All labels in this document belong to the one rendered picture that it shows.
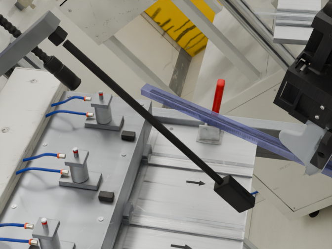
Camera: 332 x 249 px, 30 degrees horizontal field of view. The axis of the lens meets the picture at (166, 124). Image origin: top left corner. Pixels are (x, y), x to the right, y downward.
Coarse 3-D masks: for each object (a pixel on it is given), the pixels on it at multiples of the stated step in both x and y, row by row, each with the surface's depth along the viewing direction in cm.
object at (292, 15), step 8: (256, 8) 101; (264, 8) 100; (256, 16) 100; (264, 16) 100; (272, 16) 100; (280, 16) 99; (288, 16) 99; (296, 16) 99; (304, 16) 99; (312, 16) 98
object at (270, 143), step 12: (156, 96) 80; (168, 96) 80; (180, 108) 78; (192, 108) 78; (204, 108) 78; (204, 120) 77; (216, 120) 76; (228, 120) 76; (228, 132) 76; (240, 132) 74; (252, 132) 74; (264, 144) 73; (276, 144) 72; (288, 156) 72; (324, 168) 69
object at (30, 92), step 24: (24, 72) 92; (48, 72) 92; (0, 96) 88; (24, 96) 88; (48, 96) 88; (0, 120) 84; (24, 120) 84; (48, 120) 87; (0, 144) 81; (24, 144) 81; (0, 168) 78; (0, 192) 75
